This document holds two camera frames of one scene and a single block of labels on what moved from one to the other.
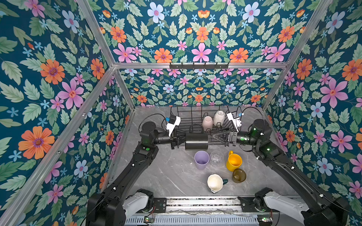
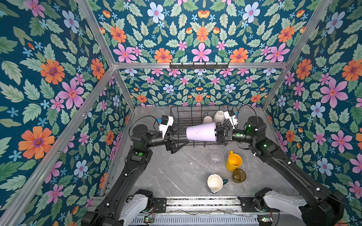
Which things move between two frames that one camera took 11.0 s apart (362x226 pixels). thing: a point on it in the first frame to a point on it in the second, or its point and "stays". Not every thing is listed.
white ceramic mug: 219,117 stays
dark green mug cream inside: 215,182 stays
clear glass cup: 216,158 stays
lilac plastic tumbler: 201,158 to 205,132
